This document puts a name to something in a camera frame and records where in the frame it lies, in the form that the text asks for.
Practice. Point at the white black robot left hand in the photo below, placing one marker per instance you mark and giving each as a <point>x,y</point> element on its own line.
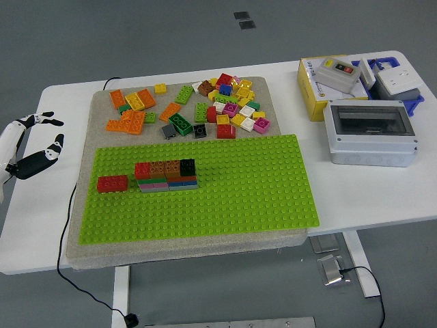
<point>8,143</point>

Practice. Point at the red long toy brick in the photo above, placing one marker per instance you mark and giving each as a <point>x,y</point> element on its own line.
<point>112,184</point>

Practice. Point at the red square toy brick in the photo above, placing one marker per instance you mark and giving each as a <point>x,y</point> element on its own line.
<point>142,170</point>
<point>224,80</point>

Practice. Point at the orange long toy brick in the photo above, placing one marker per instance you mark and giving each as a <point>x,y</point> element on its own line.
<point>116,125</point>
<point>117,99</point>
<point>137,123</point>
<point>169,112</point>
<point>147,98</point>

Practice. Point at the small green toy brick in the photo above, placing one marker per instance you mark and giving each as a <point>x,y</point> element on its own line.
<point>123,109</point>

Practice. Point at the yellow long toy brick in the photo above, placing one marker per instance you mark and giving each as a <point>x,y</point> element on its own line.
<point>134,101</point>

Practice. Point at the light green square brick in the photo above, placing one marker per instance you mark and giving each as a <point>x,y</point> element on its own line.
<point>149,118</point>

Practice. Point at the pink long toy brick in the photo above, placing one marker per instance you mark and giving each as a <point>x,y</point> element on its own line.
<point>153,186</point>

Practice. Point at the brown square toy brick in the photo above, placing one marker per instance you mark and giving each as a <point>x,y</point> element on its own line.
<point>158,168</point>
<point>172,167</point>

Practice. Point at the grey square toy brick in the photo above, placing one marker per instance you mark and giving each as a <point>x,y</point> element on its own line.
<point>167,130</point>

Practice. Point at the yellow square toy brick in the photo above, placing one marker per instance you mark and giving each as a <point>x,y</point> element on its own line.
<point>160,89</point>
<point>237,120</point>
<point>242,93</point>
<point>222,119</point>

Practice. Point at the dark green long brick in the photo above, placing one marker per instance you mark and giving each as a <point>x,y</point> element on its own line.
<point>180,124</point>

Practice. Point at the red-orange long toy brick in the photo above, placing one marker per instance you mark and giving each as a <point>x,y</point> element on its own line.
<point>182,179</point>

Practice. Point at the blue long toy brick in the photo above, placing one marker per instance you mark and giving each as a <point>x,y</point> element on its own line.
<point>183,184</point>

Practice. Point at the black square toy brick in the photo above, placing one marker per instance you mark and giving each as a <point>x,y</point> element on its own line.
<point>187,167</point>

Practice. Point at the light green long brick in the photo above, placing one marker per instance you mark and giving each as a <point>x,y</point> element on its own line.
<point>226,99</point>
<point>184,95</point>

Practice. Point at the black hollow toy brick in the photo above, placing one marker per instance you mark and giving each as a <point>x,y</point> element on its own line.
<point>199,130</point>

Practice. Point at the light green toy brick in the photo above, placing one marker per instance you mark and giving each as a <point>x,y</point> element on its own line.
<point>201,112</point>

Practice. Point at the small white toy brick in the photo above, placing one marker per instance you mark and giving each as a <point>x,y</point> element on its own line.
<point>196,86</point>

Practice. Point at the small yellow toy brick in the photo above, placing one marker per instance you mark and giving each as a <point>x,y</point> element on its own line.
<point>258,115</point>
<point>213,81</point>
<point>251,94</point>
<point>243,102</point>
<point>213,94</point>

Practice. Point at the white square toy brick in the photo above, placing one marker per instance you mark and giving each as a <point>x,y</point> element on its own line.
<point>248,124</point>
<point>246,111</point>
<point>218,107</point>

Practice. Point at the green studded baseplate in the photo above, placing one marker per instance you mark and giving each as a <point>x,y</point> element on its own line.
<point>222,205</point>

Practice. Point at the blue square toy brick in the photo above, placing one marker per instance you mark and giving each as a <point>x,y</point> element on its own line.
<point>225,89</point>

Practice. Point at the magenta square toy brick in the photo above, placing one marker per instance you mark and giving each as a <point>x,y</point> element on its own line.
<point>230,109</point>

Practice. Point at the small pink toy brick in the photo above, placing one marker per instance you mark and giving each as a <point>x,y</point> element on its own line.
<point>236,79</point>

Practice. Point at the yellow hollow toy brick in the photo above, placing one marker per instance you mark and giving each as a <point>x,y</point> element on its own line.
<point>245,84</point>

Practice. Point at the teal green toy brick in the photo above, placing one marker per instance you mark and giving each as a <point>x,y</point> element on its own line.
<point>253,105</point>

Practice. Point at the pink square toy brick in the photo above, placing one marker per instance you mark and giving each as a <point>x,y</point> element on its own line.
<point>261,125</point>

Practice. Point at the white table leg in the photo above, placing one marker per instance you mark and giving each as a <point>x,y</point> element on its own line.
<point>362,266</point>
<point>121,297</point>

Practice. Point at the grey-brown foam mat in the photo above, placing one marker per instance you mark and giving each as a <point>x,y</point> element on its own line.
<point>170,254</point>

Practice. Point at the dark floor plate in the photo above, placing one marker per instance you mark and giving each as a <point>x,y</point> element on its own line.
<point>241,15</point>
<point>247,25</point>

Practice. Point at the yellow white cardboard box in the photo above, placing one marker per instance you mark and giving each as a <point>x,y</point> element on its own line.
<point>307,95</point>

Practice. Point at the metal floor plate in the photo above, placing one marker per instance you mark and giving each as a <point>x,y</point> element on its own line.
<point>324,244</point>

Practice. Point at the metal floor socket cover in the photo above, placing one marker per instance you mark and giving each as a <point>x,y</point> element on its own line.
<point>331,271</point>

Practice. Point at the grey plastic box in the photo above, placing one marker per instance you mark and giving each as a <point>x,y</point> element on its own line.
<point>409,94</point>

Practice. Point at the blue plastic bin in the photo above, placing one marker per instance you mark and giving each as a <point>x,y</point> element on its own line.
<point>416,104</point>

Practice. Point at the long metal base plate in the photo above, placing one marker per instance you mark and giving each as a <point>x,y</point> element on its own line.
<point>239,324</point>

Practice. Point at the grey push button switch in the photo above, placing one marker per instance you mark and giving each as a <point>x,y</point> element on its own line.
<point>333,77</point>

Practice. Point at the grey enclosure with clear lid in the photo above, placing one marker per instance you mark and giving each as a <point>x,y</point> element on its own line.
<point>372,147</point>

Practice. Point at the white switch plate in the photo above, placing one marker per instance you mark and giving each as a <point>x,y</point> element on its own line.
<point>367,73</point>

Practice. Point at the white wall socket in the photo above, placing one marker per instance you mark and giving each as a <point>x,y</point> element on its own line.
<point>397,80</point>

